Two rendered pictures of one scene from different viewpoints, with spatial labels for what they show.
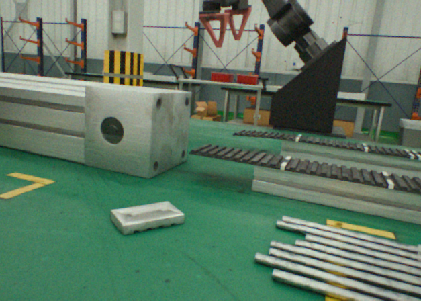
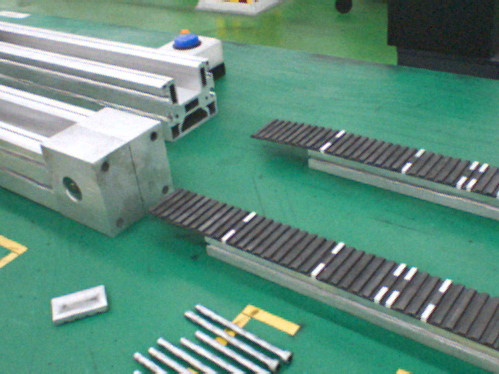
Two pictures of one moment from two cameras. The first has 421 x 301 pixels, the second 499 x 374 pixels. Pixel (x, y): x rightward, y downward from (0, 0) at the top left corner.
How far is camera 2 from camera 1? 0.40 m
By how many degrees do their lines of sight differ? 28
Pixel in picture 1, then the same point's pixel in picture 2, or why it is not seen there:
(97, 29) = not seen: outside the picture
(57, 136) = (33, 184)
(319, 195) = (262, 271)
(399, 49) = not seen: outside the picture
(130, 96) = (76, 162)
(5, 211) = not seen: outside the picture
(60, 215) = (18, 300)
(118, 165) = (87, 221)
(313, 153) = (349, 165)
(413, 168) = (468, 197)
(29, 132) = (11, 176)
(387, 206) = (318, 291)
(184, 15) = not seen: outside the picture
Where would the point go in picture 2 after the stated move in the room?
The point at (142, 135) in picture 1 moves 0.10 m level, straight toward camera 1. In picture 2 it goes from (96, 199) to (65, 260)
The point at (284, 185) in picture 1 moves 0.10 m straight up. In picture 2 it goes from (236, 253) to (223, 165)
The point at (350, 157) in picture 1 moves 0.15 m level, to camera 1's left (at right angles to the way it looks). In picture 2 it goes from (391, 175) to (262, 166)
